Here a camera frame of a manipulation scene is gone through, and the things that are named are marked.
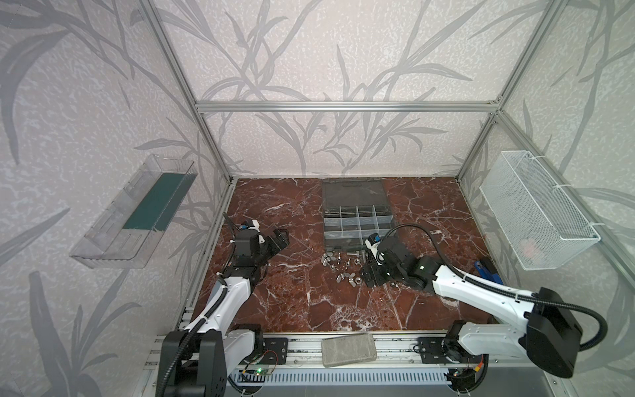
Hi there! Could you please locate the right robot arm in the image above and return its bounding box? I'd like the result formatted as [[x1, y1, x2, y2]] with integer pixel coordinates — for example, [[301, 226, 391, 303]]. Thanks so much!
[[362, 233, 609, 378]]

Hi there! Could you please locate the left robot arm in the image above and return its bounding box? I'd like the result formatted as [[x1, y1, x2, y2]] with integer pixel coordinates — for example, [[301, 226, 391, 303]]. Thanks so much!
[[155, 225, 289, 396]]

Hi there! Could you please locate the clear compartment organizer box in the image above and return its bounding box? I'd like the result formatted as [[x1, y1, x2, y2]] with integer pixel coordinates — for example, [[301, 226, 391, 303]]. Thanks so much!
[[322, 178, 396, 252]]

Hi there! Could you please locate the blue stapler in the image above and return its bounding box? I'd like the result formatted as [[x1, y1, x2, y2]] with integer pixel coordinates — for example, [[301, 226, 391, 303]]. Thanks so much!
[[475, 257, 504, 285]]

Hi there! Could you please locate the grey stone block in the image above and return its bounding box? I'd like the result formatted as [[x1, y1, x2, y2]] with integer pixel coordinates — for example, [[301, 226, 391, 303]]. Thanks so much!
[[322, 333, 378, 368]]

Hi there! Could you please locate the green mat on shelf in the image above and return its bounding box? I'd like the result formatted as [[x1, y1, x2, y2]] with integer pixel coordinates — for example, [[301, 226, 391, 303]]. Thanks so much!
[[123, 173, 197, 232]]

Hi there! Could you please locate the pink object in basket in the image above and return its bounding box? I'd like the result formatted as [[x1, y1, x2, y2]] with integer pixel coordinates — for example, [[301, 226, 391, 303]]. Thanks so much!
[[519, 238, 544, 264]]

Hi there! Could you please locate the white ventilation grille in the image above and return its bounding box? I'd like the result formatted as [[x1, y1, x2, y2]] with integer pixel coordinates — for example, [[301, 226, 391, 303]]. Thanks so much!
[[231, 368, 450, 387]]

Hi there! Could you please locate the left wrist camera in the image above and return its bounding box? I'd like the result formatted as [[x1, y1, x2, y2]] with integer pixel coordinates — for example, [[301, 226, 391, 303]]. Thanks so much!
[[239, 219, 260, 233]]

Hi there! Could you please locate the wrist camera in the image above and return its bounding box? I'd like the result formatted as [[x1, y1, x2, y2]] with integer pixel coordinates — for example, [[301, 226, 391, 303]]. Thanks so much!
[[239, 219, 260, 233], [364, 233, 381, 260]]

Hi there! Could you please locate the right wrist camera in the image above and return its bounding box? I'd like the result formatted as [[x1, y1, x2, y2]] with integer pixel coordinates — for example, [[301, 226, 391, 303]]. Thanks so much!
[[364, 233, 381, 260]]

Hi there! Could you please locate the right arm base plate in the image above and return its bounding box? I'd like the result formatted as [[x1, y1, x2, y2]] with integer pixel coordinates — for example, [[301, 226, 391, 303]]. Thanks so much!
[[413, 336, 457, 364]]

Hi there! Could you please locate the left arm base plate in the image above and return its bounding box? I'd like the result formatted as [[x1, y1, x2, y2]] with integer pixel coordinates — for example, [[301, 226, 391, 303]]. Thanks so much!
[[253, 337, 289, 366]]

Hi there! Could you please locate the clear acrylic wall shelf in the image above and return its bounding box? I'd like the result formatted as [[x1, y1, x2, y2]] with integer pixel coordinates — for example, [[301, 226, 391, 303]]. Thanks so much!
[[69, 155, 198, 269]]

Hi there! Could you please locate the white wire mesh basket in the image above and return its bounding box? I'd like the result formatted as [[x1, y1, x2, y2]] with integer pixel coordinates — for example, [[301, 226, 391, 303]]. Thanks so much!
[[481, 151, 601, 271]]

